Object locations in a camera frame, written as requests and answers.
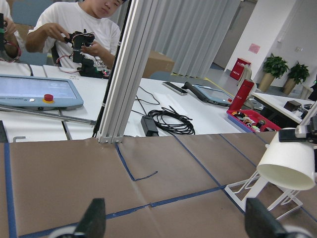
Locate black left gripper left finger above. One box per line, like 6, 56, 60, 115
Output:
73, 198, 106, 238

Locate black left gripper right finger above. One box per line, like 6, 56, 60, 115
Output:
245, 198, 287, 238

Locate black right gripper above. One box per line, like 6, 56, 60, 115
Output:
278, 102, 317, 149

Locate cream white plastic cup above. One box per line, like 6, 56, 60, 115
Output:
257, 129, 316, 190

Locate red parts bin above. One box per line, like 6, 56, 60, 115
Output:
226, 110, 281, 132

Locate right teach pendant tablet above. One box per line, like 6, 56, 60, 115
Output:
182, 82, 233, 107

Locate teach pendant tablet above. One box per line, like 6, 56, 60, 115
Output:
182, 82, 233, 107
0, 75, 84, 111

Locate metal reacher grabber tool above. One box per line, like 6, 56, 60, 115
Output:
0, 105, 96, 125

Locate black power adapter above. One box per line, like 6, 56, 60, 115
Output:
141, 116, 159, 136

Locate smartphone on table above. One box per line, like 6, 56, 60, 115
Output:
162, 81, 187, 95

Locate left teach pendant tablet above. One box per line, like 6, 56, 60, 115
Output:
0, 75, 84, 111

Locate cardboard box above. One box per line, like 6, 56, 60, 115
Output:
142, 50, 175, 78

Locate person in white t-shirt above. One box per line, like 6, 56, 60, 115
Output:
25, 0, 124, 69

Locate white wire cup rack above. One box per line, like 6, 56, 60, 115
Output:
224, 172, 303, 220

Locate aluminium frame post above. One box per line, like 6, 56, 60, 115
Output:
97, 0, 167, 143

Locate coiled black cable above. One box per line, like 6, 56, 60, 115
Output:
148, 106, 196, 136

